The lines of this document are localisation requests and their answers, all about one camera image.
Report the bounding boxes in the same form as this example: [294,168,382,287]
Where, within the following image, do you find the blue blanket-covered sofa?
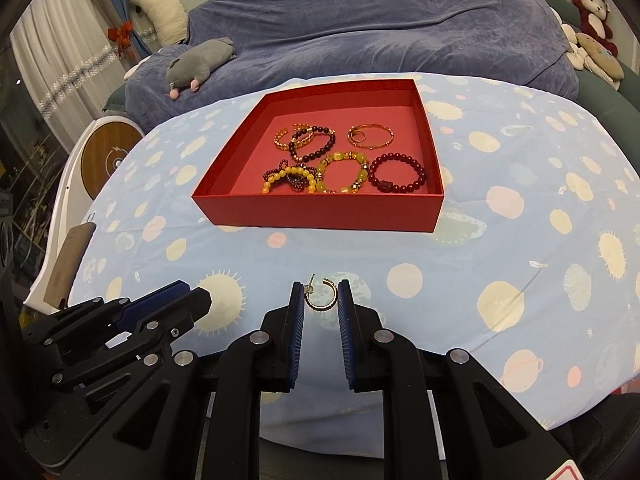
[124,0,581,133]

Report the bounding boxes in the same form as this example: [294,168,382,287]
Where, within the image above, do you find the gold hoop earring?
[305,274,338,311]

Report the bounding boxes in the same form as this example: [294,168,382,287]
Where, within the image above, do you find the white curtain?
[10,0,136,131]

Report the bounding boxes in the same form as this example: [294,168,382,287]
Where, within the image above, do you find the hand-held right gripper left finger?
[62,281,307,480]

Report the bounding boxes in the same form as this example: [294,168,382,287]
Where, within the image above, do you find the dark brown bead bracelet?
[263,160,316,192]

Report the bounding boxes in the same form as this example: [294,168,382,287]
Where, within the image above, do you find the red curtain bow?
[107,20,135,53]

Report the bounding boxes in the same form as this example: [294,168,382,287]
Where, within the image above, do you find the large yellow bead bracelet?
[315,151,371,195]

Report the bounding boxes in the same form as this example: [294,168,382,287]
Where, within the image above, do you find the dark purple bead bracelet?
[288,125,338,163]

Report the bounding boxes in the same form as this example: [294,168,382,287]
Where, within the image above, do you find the dark green bed frame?
[520,0,640,176]

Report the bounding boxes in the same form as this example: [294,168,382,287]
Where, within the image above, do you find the beige cookie plush toy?
[575,32,626,81]

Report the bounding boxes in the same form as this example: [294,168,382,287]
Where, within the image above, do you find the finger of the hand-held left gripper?
[22,281,192,346]
[47,287,213,396]

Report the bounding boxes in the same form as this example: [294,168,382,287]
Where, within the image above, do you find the gold chain cuff bracelet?
[273,122,316,151]

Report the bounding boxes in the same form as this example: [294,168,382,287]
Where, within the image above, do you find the thin gold bangle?
[347,122,397,151]

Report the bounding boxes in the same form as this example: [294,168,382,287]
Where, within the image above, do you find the small yellow bead bracelet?
[262,167,316,194]

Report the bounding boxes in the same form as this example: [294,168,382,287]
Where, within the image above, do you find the white stand with wooden disc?
[22,115,146,311]

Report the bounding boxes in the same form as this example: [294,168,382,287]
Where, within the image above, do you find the dark red bead bracelet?
[369,152,416,193]

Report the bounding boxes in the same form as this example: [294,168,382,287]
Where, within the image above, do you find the gray mouse plush toy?
[165,37,237,100]

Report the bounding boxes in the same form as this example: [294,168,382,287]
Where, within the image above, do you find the red jewelry box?
[191,78,446,233]

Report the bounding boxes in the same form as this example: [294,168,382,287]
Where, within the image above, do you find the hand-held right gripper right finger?
[336,280,576,480]

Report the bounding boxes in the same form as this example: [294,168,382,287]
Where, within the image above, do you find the white cow plush toy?
[126,0,188,46]

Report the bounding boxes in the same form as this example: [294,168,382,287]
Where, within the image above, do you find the brown leather tag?
[42,222,96,308]

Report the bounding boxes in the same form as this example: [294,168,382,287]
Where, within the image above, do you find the red monkey plush toy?
[571,0,619,56]

